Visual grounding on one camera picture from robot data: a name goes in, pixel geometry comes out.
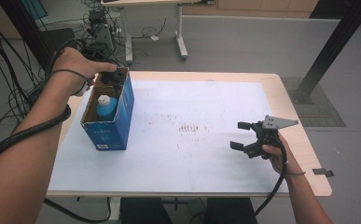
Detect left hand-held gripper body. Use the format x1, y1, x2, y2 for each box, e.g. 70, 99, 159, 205
80, 23, 129, 89

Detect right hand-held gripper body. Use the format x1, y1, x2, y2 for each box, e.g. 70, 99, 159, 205
243, 114, 299, 160

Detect blue bottle with white cap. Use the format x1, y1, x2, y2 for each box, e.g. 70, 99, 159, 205
95, 94, 119, 122

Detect blue cardboard box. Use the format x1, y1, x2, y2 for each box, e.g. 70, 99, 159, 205
79, 66, 136, 152

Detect person's left hand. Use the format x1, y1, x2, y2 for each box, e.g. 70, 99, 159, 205
51, 46, 118, 97

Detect light wooden table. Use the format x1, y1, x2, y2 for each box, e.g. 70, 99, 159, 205
45, 70, 333, 224

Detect white paper sheet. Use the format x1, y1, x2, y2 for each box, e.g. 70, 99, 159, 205
48, 78, 290, 193

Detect black computer tower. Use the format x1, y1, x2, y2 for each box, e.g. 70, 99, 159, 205
88, 7, 116, 54

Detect dark grey floor mat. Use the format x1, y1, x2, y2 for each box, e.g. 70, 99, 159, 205
280, 77, 347, 128

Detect person's black trousers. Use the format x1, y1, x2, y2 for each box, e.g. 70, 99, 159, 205
119, 197, 258, 224

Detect black tape strip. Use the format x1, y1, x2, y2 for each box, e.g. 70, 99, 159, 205
312, 167, 336, 178

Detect black box speaker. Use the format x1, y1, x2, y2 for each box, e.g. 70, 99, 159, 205
40, 27, 76, 60

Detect white desk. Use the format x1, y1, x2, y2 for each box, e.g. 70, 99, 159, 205
100, 0, 215, 63

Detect thick black gripper cable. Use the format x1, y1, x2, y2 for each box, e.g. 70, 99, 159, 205
0, 38, 113, 224
254, 138, 288, 217

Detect black metal post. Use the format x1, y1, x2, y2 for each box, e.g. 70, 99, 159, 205
0, 0, 58, 73
289, 0, 361, 105

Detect tangle of black floor cables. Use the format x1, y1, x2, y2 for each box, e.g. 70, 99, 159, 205
0, 0, 126, 157

